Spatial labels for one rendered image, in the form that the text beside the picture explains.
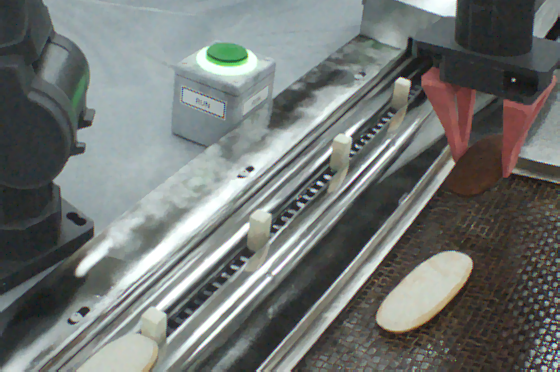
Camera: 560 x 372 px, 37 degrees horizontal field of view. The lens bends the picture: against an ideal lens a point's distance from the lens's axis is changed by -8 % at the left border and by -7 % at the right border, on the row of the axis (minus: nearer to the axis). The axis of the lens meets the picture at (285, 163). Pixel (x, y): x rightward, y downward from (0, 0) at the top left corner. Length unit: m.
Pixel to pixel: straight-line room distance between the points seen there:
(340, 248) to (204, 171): 0.13
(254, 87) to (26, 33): 0.30
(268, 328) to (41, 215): 0.19
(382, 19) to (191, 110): 0.26
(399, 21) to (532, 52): 0.39
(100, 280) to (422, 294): 0.22
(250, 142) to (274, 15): 0.37
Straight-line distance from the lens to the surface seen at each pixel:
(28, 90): 0.59
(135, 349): 0.58
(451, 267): 0.61
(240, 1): 1.16
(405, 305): 0.57
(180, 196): 0.71
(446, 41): 0.61
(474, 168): 0.64
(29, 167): 0.62
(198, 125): 0.84
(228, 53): 0.83
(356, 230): 0.77
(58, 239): 0.71
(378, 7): 0.99
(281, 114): 0.83
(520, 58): 0.60
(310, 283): 0.71
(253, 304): 0.62
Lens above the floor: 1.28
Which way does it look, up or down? 33 degrees down
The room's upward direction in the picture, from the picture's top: 8 degrees clockwise
